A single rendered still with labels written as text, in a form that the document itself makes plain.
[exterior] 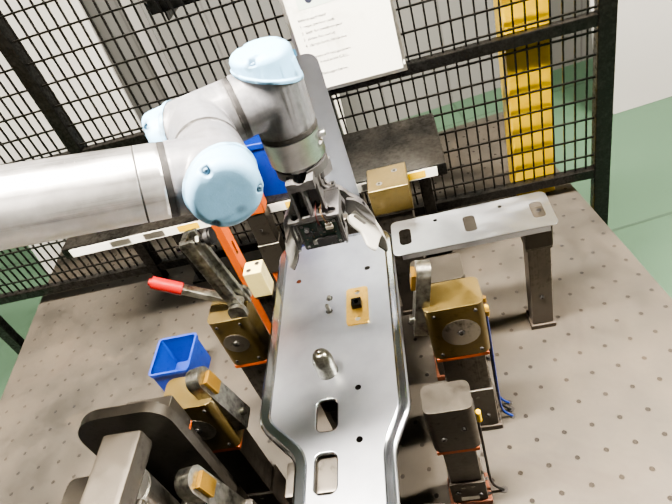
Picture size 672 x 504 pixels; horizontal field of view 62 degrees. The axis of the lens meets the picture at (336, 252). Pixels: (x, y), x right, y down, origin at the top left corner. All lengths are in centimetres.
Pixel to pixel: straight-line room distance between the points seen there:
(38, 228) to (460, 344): 62
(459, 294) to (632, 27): 250
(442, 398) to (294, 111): 44
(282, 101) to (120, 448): 43
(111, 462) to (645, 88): 304
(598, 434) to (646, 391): 13
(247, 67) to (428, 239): 52
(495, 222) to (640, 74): 232
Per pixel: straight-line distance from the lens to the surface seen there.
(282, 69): 66
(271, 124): 68
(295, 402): 86
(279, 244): 124
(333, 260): 105
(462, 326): 88
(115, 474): 68
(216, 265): 92
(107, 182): 54
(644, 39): 327
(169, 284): 95
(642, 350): 124
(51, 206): 54
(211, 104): 66
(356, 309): 94
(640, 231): 254
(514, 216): 105
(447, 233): 104
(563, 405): 115
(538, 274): 114
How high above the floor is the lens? 167
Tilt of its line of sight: 39 degrees down
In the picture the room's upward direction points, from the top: 20 degrees counter-clockwise
